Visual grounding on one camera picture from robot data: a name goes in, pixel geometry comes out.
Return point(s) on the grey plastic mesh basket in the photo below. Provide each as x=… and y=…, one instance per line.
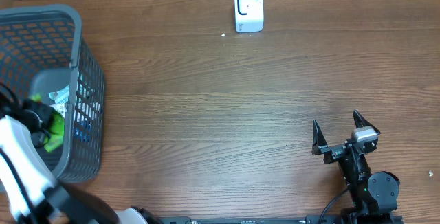
x=43, y=50

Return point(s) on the teal white snack packet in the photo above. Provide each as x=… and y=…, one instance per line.
x=62, y=96

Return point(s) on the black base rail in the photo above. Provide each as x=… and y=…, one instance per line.
x=309, y=219

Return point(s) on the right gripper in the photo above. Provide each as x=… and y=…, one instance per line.
x=333, y=151

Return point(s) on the blue snack packet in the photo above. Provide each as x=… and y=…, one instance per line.
x=81, y=133

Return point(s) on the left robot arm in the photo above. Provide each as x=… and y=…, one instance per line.
x=34, y=193

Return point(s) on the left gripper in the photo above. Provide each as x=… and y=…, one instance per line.
x=45, y=113

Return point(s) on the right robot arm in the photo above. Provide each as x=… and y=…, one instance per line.
x=374, y=195

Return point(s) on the green clear snack bag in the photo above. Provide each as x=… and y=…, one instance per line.
x=56, y=129

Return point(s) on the white tube with gold cap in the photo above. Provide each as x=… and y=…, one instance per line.
x=60, y=108

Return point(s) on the white barcode scanner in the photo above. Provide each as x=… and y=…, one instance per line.
x=248, y=15

